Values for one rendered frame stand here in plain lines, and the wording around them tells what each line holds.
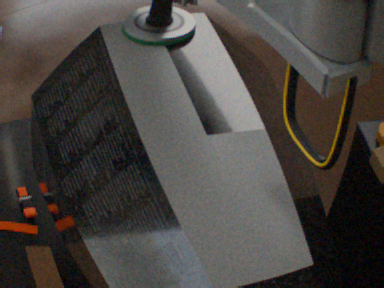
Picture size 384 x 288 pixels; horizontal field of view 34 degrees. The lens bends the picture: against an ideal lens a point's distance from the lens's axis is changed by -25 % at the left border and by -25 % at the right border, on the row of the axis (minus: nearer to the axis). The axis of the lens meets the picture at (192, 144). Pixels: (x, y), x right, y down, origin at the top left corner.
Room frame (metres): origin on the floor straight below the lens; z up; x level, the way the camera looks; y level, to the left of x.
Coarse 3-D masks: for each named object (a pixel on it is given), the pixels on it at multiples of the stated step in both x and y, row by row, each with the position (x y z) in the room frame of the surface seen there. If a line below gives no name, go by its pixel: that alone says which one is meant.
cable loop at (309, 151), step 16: (288, 64) 1.31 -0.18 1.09; (288, 80) 1.31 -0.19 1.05; (352, 80) 1.15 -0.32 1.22; (288, 96) 1.31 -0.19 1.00; (352, 96) 1.15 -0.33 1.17; (288, 112) 1.30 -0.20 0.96; (288, 128) 1.28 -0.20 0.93; (304, 144) 1.25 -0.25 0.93; (336, 144) 1.16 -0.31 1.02; (320, 160) 1.19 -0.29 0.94; (336, 160) 1.16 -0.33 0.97
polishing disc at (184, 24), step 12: (132, 12) 1.81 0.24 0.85; (144, 12) 1.81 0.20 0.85; (180, 12) 1.83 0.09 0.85; (132, 24) 1.73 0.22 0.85; (144, 24) 1.73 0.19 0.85; (180, 24) 1.75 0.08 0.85; (192, 24) 1.76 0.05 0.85; (132, 36) 1.68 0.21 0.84; (144, 36) 1.66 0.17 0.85; (156, 36) 1.67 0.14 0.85; (168, 36) 1.67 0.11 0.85; (180, 36) 1.69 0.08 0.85
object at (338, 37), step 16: (304, 0) 1.19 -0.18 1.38; (320, 0) 1.16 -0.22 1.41; (336, 0) 1.15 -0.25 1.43; (352, 0) 1.17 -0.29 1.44; (304, 16) 1.18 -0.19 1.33; (320, 16) 1.16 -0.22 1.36; (336, 16) 1.15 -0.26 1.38; (352, 16) 1.16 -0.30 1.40; (304, 32) 1.18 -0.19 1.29; (320, 32) 1.16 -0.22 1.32; (336, 32) 1.15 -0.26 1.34; (352, 32) 1.16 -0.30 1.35; (320, 48) 1.16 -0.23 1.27; (336, 48) 1.15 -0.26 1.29; (352, 48) 1.16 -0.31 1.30
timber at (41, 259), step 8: (32, 248) 1.35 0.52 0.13; (40, 248) 1.37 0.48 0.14; (48, 248) 1.38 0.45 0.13; (32, 256) 1.31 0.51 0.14; (40, 256) 1.33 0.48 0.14; (48, 256) 1.34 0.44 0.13; (32, 264) 1.27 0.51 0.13; (40, 264) 1.29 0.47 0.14; (48, 264) 1.30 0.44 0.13; (40, 272) 1.24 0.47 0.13; (48, 272) 1.26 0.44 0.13; (56, 272) 1.27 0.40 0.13; (40, 280) 1.20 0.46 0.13; (48, 280) 1.22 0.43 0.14; (56, 280) 1.23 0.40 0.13
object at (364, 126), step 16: (368, 128) 1.59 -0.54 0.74; (352, 144) 1.60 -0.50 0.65; (368, 144) 1.51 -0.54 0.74; (352, 160) 1.57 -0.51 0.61; (368, 160) 1.48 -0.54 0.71; (352, 176) 1.54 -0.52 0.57; (368, 176) 1.45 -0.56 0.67; (336, 192) 1.60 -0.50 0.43; (352, 192) 1.50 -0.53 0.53; (368, 192) 1.41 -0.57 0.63; (336, 208) 1.56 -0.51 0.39; (352, 208) 1.48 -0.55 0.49; (368, 208) 1.39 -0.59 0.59; (336, 224) 1.52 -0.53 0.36; (352, 224) 1.44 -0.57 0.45; (368, 224) 1.35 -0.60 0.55; (336, 240) 1.49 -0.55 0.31; (352, 240) 1.39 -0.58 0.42; (368, 240) 1.30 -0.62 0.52; (352, 256) 1.34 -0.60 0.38; (368, 256) 1.26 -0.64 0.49; (352, 272) 1.29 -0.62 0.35; (368, 272) 1.21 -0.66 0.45
